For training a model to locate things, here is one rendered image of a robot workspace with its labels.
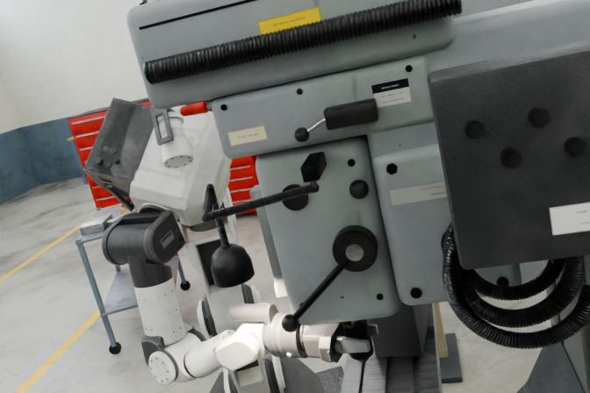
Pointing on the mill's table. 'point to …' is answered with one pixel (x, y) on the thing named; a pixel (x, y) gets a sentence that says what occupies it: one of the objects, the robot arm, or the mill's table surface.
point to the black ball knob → (358, 189)
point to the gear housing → (302, 95)
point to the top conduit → (305, 36)
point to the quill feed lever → (358, 261)
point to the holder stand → (402, 332)
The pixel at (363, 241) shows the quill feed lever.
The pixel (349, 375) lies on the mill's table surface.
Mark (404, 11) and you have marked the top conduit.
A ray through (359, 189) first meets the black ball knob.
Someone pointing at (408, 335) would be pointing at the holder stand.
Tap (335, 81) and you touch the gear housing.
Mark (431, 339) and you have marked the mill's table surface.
